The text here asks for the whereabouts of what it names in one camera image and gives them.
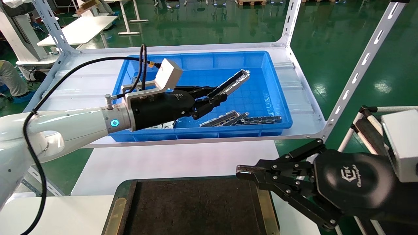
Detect dark grey channel part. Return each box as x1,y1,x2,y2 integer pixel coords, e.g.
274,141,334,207
224,112,249,126

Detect black padded cart strap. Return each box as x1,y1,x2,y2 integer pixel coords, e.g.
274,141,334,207
351,117,391,156

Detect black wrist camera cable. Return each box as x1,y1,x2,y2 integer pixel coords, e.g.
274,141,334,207
20,43,162,235

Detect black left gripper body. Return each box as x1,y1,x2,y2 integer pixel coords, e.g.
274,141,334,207
126,90,197,132

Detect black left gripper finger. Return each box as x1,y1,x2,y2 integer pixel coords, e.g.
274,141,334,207
192,94,229,120
176,86,219,99

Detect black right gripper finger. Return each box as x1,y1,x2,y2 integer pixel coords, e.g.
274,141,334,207
236,173,344,231
236,139,327,179

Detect white machine column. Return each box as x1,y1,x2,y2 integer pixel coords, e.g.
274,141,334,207
0,0,61,71

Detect person leg beige trousers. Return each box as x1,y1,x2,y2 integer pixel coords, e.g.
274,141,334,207
0,60,30,97

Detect white tubular cart frame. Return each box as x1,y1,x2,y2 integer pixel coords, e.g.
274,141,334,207
336,105,418,235

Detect dark slotted ladder strip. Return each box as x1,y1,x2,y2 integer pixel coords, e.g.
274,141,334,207
235,116,282,126

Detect blue shoe cover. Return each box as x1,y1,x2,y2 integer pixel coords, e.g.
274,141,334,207
11,91,35,104

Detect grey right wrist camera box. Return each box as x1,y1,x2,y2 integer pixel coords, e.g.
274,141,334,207
380,109,418,183

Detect white background table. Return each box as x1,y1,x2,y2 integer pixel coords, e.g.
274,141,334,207
37,16,118,47

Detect black cable bundle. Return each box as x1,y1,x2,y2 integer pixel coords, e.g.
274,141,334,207
29,67,48,84

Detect silver metal channel part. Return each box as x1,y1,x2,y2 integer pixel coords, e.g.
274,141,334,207
209,69,251,98

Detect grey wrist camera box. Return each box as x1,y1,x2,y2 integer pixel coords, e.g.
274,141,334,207
380,109,418,183
154,58,183,93

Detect white desk leg frame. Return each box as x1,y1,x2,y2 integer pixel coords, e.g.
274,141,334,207
104,0,149,36

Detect black tray container brass edges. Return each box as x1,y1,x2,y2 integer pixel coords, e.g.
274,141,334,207
102,176,281,235

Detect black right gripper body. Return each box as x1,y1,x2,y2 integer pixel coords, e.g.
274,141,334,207
313,149,418,225

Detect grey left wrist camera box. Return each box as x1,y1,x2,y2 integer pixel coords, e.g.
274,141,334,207
154,58,183,93

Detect white perforated steel post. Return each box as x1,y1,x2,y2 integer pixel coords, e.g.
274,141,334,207
32,0,82,54
278,0,301,47
20,163,64,197
307,0,410,164

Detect white camera mounting bracket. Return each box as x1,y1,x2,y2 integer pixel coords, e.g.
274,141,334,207
121,80,165,102

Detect blue plastic bin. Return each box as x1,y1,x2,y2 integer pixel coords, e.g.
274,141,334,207
110,51,293,142

